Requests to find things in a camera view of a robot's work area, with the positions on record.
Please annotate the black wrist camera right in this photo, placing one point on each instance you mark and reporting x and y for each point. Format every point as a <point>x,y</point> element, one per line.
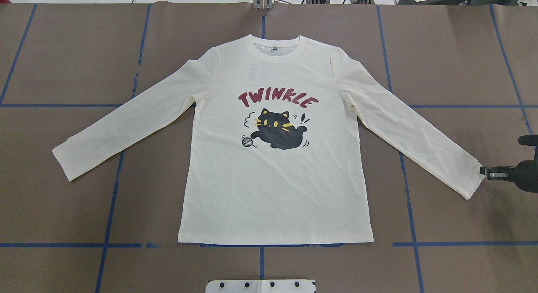
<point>528,140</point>

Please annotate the cream long-sleeve cat shirt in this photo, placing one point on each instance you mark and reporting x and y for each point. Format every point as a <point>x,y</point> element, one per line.
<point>275,156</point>

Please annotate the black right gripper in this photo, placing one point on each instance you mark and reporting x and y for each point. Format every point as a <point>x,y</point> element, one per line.
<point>525,173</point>

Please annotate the white mounting plate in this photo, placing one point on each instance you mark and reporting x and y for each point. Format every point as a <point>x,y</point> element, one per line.
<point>261,286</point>

